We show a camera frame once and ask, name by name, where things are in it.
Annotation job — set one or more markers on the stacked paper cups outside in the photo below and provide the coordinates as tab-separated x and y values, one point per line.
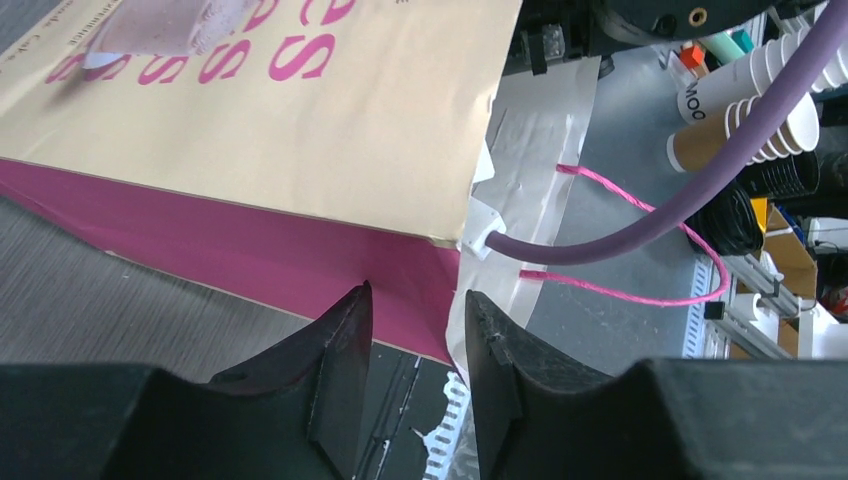
715	106

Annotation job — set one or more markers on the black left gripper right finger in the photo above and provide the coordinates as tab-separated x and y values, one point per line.
541	414

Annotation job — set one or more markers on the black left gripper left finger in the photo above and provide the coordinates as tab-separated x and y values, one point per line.
292	411

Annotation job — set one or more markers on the pink paper gift bag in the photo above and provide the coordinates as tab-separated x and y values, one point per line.
281	151

